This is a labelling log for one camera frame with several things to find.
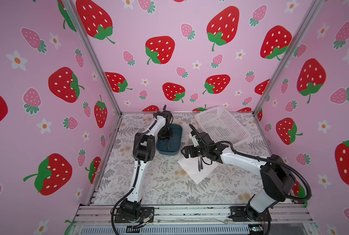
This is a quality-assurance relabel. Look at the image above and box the silver fork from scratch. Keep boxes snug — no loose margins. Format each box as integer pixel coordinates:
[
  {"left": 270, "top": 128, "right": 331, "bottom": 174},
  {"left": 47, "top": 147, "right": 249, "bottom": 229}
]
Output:
[{"left": 198, "top": 158, "right": 201, "bottom": 172}]

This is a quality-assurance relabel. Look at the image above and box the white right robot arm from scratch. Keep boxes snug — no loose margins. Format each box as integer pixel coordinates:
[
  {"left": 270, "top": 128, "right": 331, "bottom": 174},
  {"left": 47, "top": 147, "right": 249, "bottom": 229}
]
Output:
[{"left": 181, "top": 124, "right": 312, "bottom": 221}]

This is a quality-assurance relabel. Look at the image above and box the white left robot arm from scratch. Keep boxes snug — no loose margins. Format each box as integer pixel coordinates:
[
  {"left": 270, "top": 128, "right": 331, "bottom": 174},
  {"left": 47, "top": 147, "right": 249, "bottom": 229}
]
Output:
[{"left": 118, "top": 110, "right": 173, "bottom": 220}]

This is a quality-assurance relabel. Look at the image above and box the white paper napkin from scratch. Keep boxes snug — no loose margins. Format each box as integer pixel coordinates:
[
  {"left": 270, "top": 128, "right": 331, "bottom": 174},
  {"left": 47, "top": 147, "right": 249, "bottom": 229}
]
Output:
[{"left": 178, "top": 158, "right": 219, "bottom": 184}]

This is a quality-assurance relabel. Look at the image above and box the teal plastic tray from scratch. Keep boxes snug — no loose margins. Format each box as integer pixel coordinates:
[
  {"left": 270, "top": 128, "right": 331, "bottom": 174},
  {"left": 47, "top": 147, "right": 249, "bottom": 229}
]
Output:
[{"left": 156, "top": 124, "right": 183, "bottom": 156}]

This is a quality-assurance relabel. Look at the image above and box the white perforated plastic basket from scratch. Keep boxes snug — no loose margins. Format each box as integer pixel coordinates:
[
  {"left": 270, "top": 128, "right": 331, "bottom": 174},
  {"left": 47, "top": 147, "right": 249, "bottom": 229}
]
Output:
[{"left": 195, "top": 106, "right": 250, "bottom": 146}]

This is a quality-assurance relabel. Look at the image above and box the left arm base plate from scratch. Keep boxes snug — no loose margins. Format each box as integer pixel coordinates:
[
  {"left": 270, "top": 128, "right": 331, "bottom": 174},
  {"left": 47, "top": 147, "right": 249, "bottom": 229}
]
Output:
[{"left": 114, "top": 207, "right": 155, "bottom": 223}]

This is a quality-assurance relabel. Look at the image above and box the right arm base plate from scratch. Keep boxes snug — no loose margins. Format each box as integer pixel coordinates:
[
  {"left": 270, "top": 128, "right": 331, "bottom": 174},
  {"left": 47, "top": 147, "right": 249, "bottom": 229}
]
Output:
[{"left": 228, "top": 206, "right": 272, "bottom": 222}]

